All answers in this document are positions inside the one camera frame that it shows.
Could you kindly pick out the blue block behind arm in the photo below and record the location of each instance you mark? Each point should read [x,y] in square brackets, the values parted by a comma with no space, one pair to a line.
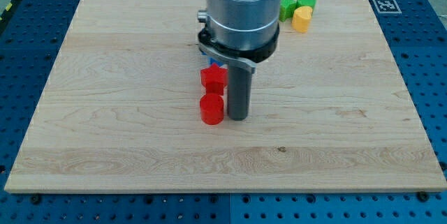
[211,60]

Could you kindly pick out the red star block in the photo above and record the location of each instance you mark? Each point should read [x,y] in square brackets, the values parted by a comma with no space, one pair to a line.
[214,79]

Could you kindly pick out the green star block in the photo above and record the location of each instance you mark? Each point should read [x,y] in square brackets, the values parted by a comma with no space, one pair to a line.
[287,8]

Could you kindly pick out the red cylinder block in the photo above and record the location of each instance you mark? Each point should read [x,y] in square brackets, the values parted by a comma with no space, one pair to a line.
[212,109]

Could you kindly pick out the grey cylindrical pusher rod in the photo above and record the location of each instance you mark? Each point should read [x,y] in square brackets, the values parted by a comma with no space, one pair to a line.
[239,91]

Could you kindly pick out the light wooden board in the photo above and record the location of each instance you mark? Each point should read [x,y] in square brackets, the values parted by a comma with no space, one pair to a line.
[329,111]

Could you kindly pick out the yellow heart block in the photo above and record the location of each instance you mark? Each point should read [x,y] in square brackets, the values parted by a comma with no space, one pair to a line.
[302,17]

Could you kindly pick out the green cylinder block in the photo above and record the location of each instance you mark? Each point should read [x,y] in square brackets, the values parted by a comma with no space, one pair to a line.
[307,3]

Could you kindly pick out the white fiducial marker tag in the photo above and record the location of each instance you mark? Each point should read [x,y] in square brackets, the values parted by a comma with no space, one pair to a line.
[387,6]

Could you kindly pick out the black yellow hazard tape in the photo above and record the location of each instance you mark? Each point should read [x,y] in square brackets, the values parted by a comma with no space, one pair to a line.
[9,10]

